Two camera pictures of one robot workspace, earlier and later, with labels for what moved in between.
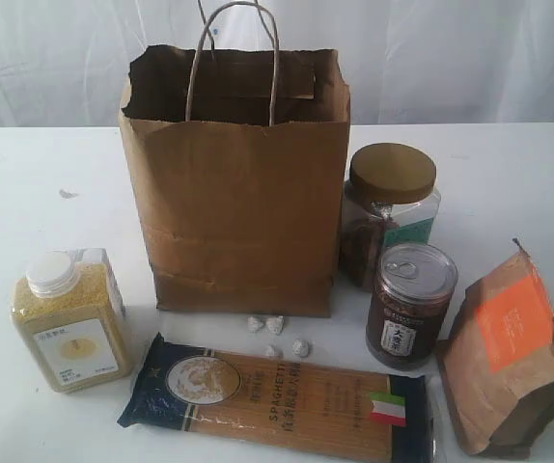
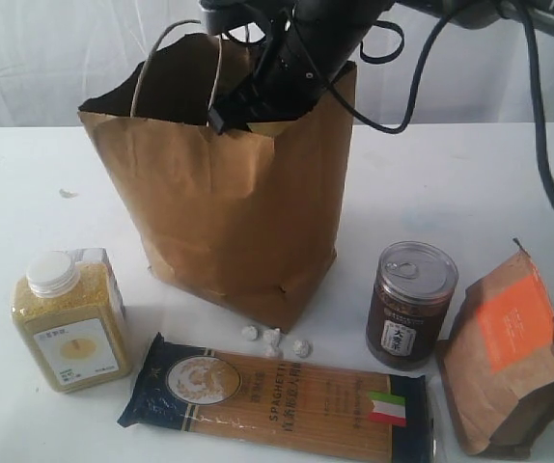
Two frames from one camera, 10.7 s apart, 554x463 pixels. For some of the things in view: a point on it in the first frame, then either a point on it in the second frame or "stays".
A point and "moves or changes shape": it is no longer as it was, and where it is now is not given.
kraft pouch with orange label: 506,361 stays
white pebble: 254,324 to 249,333
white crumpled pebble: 300,347 stays
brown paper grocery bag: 238,149 moves or changes shape
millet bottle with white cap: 69,311 stays
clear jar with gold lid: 391,200 to 270,128
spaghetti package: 301,406 stays
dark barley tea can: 409,305 stays
